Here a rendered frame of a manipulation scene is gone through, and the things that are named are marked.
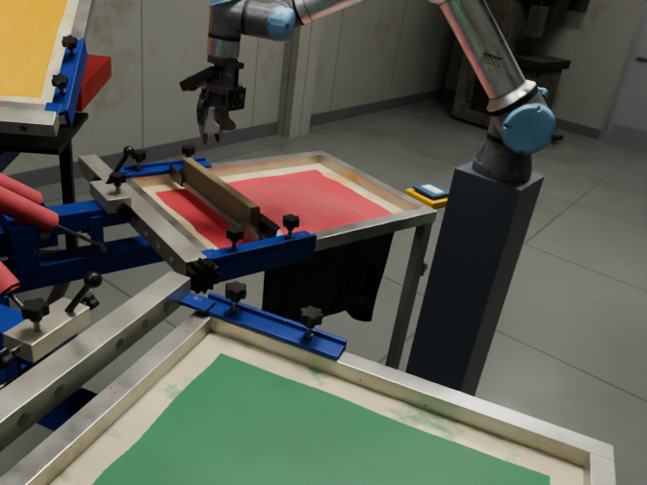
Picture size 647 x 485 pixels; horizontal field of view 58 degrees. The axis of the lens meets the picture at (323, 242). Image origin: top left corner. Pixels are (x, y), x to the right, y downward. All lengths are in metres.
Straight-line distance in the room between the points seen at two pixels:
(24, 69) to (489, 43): 1.37
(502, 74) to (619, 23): 6.62
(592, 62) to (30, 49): 6.84
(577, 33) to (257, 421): 7.40
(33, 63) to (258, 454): 1.47
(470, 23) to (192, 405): 0.94
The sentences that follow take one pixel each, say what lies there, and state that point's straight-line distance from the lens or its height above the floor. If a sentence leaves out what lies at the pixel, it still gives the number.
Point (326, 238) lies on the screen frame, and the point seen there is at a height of 0.99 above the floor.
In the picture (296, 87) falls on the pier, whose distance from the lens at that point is 5.60.
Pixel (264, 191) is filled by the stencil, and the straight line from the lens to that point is 1.86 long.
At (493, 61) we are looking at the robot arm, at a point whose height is 1.49.
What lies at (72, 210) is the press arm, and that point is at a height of 1.04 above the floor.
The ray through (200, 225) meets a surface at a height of 0.95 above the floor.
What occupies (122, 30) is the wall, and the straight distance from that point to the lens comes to 4.46.
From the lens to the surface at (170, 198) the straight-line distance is 1.77.
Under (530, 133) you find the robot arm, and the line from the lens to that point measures 1.38.
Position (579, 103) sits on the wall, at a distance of 8.09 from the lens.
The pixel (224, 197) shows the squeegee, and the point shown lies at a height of 1.04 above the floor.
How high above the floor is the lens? 1.66
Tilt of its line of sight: 27 degrees down
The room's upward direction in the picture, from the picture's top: 8 degrees clockwise
